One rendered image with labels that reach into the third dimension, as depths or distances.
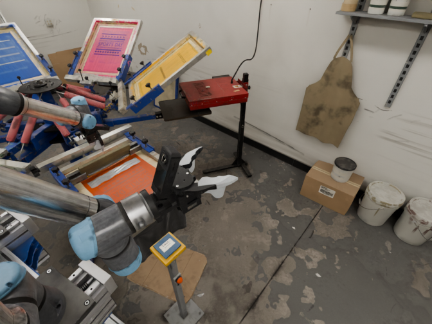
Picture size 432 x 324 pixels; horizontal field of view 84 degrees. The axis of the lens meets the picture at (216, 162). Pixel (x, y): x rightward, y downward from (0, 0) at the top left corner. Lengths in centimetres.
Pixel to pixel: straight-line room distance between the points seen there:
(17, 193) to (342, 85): 247
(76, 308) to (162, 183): 53
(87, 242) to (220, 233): 199
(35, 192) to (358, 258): 248
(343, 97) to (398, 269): 160
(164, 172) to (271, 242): 203
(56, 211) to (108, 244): 14
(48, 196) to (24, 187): 5
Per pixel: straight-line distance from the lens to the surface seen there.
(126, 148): 179
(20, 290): 78
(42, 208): 60
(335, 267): 251
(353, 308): 240
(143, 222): 53
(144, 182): 160
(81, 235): 53
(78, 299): 93
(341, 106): 265
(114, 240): 53
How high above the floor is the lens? 204
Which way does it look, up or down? 40 degrees down
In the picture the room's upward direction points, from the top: straight up
